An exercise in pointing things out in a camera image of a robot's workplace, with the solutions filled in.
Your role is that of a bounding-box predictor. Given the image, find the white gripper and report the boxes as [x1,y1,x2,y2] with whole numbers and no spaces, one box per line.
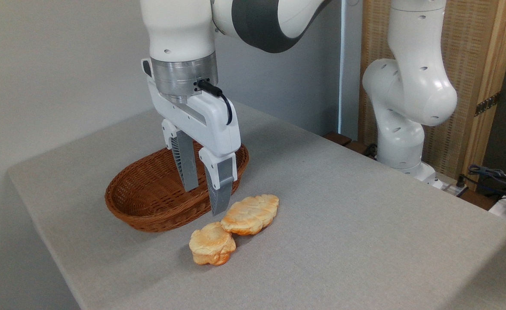
[141,58,241,216]

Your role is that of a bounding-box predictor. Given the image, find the long braided bread loaf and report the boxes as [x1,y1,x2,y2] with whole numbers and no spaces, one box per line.
[220,194,280,236]

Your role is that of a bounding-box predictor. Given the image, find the round flower-shaped bread roll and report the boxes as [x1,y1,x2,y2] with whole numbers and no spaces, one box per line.
[188,222,237,266]

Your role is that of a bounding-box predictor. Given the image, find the brown wicker basket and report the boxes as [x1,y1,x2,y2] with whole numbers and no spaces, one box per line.
[105,142,250,233]

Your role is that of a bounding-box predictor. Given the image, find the brass hinge on screen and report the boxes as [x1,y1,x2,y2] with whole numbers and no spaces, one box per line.
[475,91,502,117]

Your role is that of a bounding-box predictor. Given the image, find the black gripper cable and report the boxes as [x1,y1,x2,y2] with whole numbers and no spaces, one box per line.
[197,80,233,126]

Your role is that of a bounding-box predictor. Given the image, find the bundle of dark cables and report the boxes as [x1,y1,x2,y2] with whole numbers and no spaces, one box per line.
[456,164,506,204]

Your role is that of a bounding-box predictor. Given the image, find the woven screen with wooden frame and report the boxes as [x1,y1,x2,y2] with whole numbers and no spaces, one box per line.
[358,0,506,190]

